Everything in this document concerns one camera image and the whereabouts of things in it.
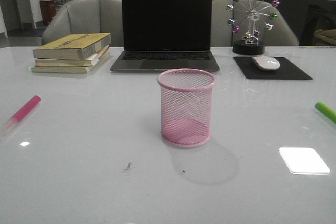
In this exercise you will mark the red bin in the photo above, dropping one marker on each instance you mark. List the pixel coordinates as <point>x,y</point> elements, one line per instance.
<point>48,10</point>

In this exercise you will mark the middle book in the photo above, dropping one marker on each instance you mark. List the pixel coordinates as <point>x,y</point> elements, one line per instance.
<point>88,62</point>

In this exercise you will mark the white computer mouse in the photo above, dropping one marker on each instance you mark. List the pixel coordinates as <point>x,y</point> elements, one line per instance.
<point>266,63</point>

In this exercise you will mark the dark grey laptop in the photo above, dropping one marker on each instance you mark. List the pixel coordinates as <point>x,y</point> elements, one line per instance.
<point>160,35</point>

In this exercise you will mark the right grey armchair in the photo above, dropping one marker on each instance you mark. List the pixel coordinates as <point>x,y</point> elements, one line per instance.
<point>221,34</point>

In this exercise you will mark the top yellow book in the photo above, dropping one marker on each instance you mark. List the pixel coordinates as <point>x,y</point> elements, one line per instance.
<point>73,46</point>

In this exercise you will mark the ferris wheel desk ornament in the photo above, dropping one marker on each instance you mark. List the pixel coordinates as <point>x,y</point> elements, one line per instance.
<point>249,24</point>

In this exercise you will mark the black mouse pad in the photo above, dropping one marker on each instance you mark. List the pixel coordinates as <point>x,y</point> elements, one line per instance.
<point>286,71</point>

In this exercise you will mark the green highlighter pen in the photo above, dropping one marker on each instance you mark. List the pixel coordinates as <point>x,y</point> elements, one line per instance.
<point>326,111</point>

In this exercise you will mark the pink mesh pen holder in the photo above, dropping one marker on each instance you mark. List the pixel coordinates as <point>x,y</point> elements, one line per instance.
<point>186,101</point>

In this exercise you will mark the bottom book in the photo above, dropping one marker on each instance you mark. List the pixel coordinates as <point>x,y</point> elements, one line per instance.
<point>70,69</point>

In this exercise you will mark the left grey armchair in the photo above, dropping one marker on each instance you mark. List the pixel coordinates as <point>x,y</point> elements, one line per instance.
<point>87,16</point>

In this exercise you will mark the grey armchair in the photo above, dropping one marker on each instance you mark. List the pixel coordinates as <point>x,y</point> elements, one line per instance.
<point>87,16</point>
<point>221,34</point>

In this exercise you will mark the pink highlighter pen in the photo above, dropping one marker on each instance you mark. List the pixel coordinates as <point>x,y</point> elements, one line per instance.
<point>12,122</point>

